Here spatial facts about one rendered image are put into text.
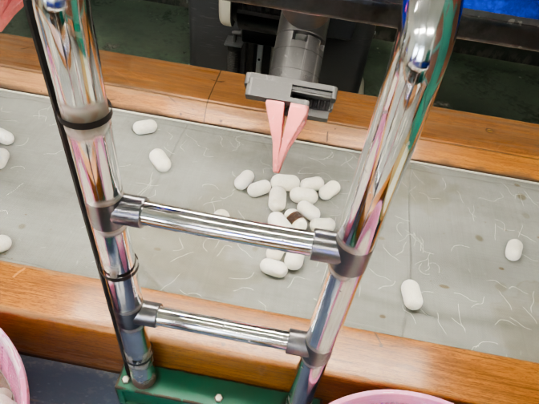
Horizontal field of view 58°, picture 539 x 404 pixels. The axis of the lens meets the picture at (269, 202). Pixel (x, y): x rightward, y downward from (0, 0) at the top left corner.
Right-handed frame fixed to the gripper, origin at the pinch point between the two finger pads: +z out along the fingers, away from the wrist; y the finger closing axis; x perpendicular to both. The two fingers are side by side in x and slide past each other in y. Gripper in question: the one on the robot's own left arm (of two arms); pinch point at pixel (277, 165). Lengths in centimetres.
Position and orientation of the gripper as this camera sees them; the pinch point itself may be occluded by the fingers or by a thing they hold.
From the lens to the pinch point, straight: 55.1
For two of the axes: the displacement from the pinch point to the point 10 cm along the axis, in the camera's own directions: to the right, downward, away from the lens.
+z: -1.8, 9.8, -0.5
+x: 0.4, 0.6, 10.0
